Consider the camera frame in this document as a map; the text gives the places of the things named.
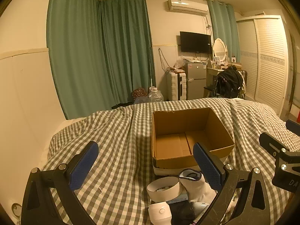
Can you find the black cloth item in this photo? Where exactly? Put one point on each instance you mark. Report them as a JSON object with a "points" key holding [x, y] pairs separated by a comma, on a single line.
{"points": [[181, 212]]}

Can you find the clear plastic bag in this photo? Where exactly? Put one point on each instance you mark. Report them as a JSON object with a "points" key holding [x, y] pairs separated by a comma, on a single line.
{"points": [[180, 62]]}

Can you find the white suitcase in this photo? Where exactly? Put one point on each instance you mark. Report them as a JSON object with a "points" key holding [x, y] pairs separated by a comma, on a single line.
{"points": [[174, 86]]}

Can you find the clear water jug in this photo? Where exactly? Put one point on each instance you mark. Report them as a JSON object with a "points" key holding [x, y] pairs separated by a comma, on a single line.
{"points": [[155, 96]]}

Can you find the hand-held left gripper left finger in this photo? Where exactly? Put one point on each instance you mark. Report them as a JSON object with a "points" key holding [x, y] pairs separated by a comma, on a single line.
{"points": [[84, 166]]}

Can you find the checkered blanket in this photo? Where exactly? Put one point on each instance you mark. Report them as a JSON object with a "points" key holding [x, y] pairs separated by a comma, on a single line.
{"points": [[117, 140]]}

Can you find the black jacket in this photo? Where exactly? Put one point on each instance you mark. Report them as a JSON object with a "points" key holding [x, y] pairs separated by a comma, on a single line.
{"points": [[228, 82]]}

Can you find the oval white mirror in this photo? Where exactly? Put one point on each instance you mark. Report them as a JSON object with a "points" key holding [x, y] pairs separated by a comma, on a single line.
{"points": [[220, 48]]}

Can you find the grey mini fridge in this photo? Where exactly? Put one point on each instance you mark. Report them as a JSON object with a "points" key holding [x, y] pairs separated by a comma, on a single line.
{"points": [[195, 82]]}

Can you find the brown cardboard box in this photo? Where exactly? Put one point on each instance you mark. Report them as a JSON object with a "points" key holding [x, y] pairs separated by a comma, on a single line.
{"points": [[173, 145]]}

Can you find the white sock with grey cuff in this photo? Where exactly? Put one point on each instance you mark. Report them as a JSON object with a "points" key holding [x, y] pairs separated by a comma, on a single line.
{"points": [[198, 189]]}

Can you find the white louvred wardrobe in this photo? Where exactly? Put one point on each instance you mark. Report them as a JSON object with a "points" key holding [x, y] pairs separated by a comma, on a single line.
{"points": [[269, 63]]}

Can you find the dark patterned bag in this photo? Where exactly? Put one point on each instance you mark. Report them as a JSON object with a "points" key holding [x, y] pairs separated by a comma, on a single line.
{"points": [[139, 93]]}

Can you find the wooden chair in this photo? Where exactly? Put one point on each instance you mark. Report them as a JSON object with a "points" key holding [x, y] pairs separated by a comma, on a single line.
{"points": [[208, 90]]}

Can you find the thin white pole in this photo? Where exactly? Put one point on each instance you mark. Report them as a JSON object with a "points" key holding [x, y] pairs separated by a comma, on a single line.
{"points": [[151, 70]]}

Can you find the white dressing table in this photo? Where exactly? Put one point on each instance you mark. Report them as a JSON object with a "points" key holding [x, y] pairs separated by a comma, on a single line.
{"points": [[212, 71]]}

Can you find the black wall television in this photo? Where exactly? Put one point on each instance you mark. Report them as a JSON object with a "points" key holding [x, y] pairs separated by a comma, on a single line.
{"points": [[195, 42]]}

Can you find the white air conditioner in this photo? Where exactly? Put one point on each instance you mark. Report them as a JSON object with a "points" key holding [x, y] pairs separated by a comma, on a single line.
{"points": [[187, 5]]}

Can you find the white handheld device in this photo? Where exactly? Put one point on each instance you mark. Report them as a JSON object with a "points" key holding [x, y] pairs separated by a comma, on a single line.
{"points": [[159, 212]]}

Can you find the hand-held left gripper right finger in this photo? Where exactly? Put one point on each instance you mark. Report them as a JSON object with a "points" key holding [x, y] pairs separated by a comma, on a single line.
{"points": [[207, 166]]}

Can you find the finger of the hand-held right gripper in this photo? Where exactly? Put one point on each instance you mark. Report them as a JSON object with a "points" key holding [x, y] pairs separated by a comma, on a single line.
{"points": [[293, 125], [271, 141]]}

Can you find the green curtain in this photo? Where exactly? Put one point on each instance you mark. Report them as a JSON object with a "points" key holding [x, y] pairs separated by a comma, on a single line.
{"points": [[75, 51], [126, 46], [220, 23]]}

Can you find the blue packet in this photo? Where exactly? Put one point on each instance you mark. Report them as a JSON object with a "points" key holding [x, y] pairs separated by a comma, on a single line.
{"points": [[179, 198]]}

